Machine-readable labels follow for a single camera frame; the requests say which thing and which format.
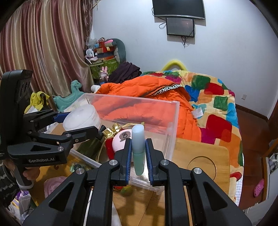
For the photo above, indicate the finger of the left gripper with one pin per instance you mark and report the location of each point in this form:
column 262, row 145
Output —
column 65, row 141
column 44, row 118

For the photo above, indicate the grey stuffed toy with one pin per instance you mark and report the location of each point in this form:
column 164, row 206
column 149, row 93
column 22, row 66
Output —
column 120, row 51

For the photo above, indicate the dark purple garment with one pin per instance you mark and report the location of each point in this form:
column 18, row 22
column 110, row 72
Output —
column 125, row 71

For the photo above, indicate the orange puffer jacket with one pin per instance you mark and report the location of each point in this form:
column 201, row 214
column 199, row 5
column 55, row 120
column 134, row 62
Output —
column 153, row 87

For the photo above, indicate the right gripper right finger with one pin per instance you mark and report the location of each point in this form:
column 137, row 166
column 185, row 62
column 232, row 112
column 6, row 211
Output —
column 191, row 196

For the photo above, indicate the white cup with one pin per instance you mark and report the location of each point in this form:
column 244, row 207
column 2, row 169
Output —
column 95, row 88

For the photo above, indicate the red velvet pouch gold ribbon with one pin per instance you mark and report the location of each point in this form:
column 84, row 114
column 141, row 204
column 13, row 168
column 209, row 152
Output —
column 109, row 133

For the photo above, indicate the yellow cloth on chair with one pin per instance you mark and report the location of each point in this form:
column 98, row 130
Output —
column 37, row 100

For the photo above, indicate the pink round piggy container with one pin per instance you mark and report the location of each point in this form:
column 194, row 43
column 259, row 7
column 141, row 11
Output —
column 119, row 139

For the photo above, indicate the white round jar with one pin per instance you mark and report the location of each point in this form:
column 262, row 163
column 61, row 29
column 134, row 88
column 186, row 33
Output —
column 82, row 117

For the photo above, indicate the light blue tube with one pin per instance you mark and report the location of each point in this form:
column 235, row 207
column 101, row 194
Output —
column 138, row 148

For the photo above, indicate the striped pink curtain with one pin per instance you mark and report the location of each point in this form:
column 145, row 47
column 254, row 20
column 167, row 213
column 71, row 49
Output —
column 48, row 38

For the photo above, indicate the pink bunny figurine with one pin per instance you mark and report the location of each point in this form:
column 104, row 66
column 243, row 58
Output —
column 103, row 76

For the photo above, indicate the colourful patchwork blanket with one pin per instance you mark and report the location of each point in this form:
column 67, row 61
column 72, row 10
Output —
column 219, row 121

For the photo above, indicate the person left hand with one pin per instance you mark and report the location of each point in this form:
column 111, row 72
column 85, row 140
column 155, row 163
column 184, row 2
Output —
column 30, row 173

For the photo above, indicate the clear plastic storage box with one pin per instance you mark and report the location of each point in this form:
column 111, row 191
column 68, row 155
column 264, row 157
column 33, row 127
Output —
column 160, row 118

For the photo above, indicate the black wall television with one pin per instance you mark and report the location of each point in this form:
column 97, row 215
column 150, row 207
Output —
column 179, row 8

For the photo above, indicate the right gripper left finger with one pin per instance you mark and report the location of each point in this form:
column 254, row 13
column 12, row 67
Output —
column 85, row 197

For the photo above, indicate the green glass bottle black cap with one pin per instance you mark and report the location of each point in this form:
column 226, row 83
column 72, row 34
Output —
column 92, row 147

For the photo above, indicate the pink knitted cloth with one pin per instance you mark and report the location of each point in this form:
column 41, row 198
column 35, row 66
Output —
column 51, row 184

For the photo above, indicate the pink croc shoe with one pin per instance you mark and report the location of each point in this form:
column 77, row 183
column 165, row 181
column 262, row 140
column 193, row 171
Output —
column 258, row 188

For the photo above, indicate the yellow foam headboard arch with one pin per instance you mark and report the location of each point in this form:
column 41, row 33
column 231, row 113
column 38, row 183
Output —
column 174, row 64

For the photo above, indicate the green patterned storage box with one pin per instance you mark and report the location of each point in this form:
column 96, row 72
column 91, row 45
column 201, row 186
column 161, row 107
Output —
column 108, row 65

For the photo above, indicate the small wall monitor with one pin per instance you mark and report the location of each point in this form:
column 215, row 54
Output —
column 179, row 26

